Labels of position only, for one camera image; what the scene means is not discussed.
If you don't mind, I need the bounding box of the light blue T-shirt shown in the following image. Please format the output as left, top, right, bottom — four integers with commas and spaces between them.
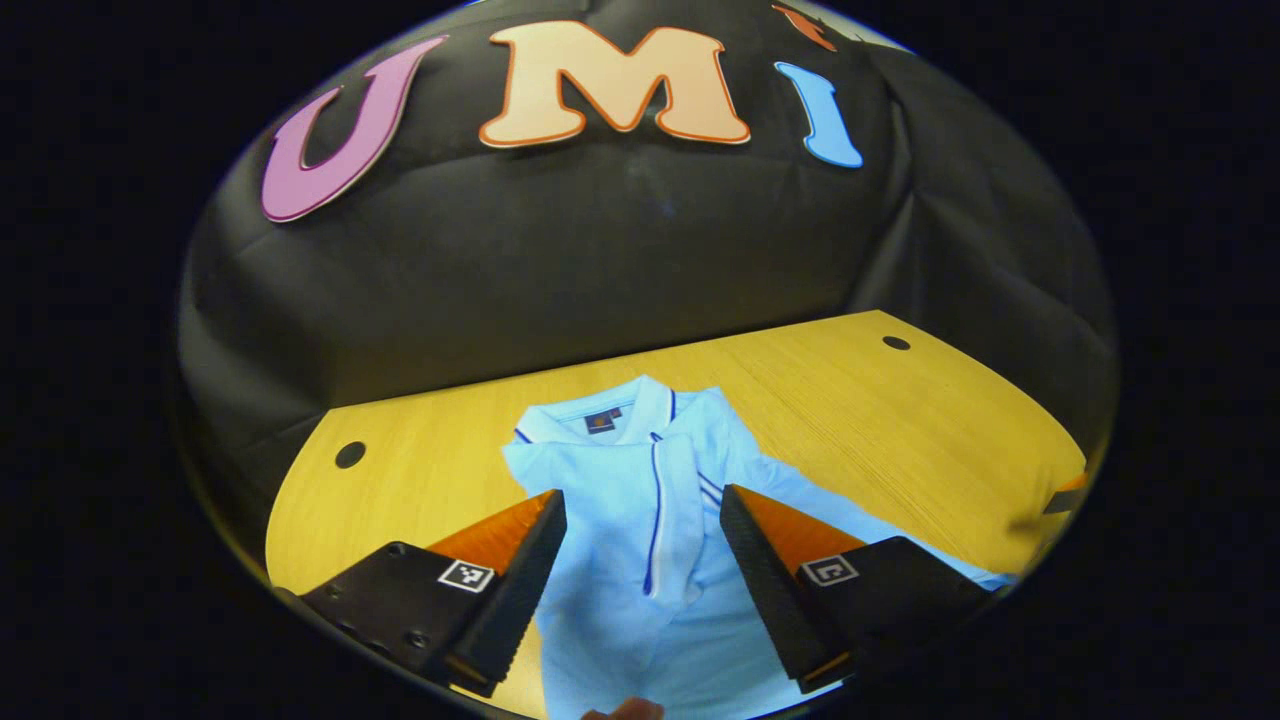
502, 375, 1021, 720

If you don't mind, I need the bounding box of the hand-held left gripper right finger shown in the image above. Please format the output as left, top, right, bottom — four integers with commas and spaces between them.
719, 484, 1003, 695

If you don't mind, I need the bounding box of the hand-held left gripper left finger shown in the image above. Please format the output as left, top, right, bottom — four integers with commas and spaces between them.
299, 489, 569, 699

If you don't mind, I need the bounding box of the black backdrop cloth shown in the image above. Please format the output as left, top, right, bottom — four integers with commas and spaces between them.
178, 0, 1119, 561

